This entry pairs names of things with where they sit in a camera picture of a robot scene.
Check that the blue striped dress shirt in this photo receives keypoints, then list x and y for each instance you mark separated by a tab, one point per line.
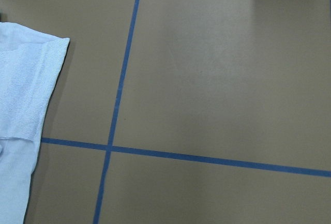
30	64

